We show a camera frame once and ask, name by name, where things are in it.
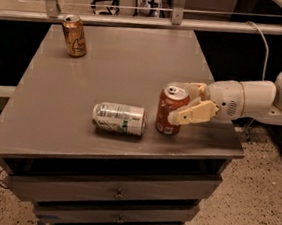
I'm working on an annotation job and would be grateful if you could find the gold soda can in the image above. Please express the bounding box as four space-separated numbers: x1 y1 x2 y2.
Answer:
62 14 87 58

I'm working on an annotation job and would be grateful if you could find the red coke can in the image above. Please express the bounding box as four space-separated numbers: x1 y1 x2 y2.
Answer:
155 82 190 136

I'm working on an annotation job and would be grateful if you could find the silver green 7up can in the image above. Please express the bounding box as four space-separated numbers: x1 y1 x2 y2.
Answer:
92 102 146 136

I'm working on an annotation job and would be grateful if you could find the top grey drawer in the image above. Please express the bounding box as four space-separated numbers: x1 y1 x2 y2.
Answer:
4 174 222 202

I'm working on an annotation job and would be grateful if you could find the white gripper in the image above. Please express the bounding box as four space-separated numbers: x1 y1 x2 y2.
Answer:
167 80 244 126

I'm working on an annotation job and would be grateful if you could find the metal railing frame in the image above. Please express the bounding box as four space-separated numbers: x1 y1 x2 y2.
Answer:
0 0 282 35

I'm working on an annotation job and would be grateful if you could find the grey drawer cabinet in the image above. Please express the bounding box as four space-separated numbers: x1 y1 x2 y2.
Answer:
0 25 242 225

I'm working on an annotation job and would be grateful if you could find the middle grey drawer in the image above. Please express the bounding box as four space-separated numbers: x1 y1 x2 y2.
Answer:
33 200 199 224

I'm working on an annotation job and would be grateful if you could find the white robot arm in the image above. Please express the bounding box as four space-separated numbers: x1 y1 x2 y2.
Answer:
168 72 282 126

